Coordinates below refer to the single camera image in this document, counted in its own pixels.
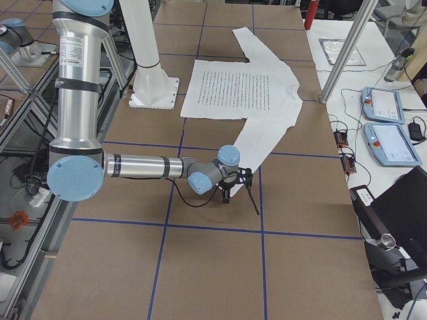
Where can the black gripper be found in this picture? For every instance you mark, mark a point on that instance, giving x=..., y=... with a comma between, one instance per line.
x=226, y=187

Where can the white long-sleeve printed shirt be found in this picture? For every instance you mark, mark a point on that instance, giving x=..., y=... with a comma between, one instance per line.
x=263, y=91

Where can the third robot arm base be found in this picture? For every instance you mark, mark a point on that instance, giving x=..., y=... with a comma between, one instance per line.
x=20, y=46

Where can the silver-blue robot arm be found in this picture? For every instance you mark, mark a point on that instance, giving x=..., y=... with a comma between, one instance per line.
x=78, y=164

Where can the orange-black connector box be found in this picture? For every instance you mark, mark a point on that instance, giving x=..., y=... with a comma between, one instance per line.
x=348, y=165
x=341, y=139

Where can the steel cup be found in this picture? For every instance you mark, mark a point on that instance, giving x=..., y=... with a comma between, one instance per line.
x=387, y=241

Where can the lower blue teach pendant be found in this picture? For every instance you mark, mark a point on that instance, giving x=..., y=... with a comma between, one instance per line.
x=390, y=145

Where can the blue teach pendant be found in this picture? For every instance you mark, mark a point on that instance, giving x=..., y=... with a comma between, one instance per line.
x=382, y=105
x=390, y=145

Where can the black laptop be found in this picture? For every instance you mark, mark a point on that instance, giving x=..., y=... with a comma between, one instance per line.
x=400, y=211

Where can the upper blue teach pendant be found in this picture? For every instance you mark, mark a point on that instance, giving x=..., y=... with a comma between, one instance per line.
x=382, y=105

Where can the black-edged foil sheet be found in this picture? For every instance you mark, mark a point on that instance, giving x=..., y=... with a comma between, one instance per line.
x=332, y=48

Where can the black power adapter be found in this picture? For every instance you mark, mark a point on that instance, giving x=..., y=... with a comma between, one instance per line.
x=415, y=132

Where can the red cylinder bottle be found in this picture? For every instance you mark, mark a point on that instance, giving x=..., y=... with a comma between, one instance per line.
x=311, y=13

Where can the white camera stand column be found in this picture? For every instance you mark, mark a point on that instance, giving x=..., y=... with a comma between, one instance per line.
x=152, y=88

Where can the aluminium frame post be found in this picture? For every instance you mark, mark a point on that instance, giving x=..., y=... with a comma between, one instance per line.
x=352, y=38

